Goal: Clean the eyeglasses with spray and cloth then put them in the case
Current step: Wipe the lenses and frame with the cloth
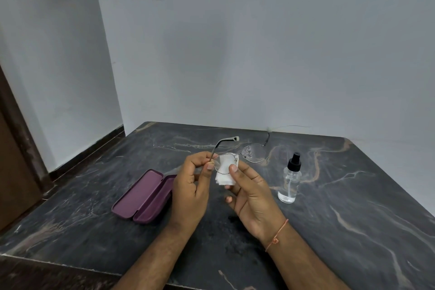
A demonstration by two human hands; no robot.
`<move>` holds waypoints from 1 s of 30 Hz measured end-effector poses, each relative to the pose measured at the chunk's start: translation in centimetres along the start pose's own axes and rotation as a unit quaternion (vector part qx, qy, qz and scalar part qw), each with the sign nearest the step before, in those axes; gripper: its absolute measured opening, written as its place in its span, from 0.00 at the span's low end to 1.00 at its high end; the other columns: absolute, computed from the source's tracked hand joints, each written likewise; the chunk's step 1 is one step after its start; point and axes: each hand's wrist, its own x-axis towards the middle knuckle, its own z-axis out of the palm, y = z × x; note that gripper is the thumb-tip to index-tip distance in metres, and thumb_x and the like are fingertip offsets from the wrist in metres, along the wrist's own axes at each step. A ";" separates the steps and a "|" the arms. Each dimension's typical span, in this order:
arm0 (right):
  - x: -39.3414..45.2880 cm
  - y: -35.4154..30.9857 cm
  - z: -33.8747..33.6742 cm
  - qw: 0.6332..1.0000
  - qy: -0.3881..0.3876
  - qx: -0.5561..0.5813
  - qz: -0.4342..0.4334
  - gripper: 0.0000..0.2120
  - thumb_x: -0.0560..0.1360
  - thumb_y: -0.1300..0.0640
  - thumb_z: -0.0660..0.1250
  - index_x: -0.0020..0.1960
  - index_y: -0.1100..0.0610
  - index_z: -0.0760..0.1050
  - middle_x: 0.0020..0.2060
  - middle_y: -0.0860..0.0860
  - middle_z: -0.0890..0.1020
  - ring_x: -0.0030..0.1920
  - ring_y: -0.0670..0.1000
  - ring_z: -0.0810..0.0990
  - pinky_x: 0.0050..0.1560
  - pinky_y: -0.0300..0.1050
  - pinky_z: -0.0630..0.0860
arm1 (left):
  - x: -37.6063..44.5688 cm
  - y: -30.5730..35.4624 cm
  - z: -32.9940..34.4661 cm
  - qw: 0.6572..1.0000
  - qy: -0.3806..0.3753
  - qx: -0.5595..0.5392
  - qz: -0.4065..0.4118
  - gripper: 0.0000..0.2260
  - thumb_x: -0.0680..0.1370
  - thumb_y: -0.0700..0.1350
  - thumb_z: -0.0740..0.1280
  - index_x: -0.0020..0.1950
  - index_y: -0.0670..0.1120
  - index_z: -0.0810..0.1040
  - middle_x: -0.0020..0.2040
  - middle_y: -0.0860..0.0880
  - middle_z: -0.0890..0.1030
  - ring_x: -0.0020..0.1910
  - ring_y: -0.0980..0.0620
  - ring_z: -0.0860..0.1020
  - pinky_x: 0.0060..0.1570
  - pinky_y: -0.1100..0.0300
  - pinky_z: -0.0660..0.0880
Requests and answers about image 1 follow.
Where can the metal-framed eyeglasses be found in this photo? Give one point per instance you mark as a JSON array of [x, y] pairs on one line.
[[253, 154]]

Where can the clear spray bottle black cap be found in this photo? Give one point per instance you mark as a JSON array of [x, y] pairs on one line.
[[289, 181]]

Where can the orange thread wristband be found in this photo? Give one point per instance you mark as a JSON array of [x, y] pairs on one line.
[[278, 232]]

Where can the person's right forearm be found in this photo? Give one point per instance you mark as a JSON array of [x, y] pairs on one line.
[[302, 262]]

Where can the person's left forearm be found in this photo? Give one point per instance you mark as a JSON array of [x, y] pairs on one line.
[[156, 262]]

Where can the purple glasses case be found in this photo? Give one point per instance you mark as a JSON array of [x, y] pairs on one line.
[[142, 196]]

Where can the person's left hand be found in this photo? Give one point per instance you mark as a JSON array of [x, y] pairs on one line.
[[188, 194]]

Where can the white cleaning cloth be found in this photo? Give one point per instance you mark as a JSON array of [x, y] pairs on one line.
[[224, 177]]

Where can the brown wooden door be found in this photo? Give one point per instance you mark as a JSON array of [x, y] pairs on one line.
[[17, 164]]

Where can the person's right hand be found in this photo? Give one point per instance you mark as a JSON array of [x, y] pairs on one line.
[[256, 204]]

